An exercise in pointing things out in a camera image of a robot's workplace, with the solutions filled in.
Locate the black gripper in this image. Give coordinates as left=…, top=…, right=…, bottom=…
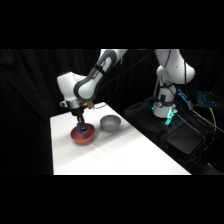
left=70, top=106, right=86, bottom=128

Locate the blue cube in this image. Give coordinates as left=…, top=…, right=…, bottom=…
left=76, top=122, right=89, bottom=134

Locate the pink bowl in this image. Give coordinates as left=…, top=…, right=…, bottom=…
left=69, top=122, right=97, bottom=146

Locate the grey bowl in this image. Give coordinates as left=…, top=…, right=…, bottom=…
left=99, top=114, right=122, bottom=134

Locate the black curtain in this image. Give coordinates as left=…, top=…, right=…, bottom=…
left=0, top=49, right=224, bottom=176

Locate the black equipment box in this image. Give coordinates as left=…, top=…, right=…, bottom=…
left=123, top=96, right=209, bottom=169

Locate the blue lit electronics board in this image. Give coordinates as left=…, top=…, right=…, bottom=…
left=194, top=91, right=218, bottom=108

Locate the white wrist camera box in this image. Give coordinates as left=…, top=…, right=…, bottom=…
left=59, top=99, right=70, bottom=109

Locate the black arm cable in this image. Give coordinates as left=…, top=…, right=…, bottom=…
left=95, top=50, right=158, bottom=93

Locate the blue metal bracket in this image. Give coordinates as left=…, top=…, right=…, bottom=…
left=176, top=87, right=195, bottom=108

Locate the yellow cable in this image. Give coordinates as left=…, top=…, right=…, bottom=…
left=209, top=107, right=218, bottom=134

